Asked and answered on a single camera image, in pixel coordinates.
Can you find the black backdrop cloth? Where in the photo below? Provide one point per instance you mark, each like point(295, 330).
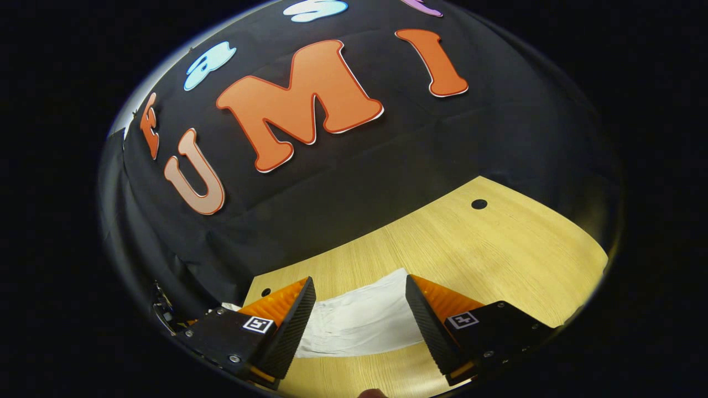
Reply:
point(387, 166)

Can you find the white jeans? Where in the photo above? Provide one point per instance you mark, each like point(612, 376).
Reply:
point(359, 320)

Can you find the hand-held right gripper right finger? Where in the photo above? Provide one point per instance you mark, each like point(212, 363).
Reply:
point(428, 329)

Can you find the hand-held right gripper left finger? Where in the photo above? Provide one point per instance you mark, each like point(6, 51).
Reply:
point(290, 331)

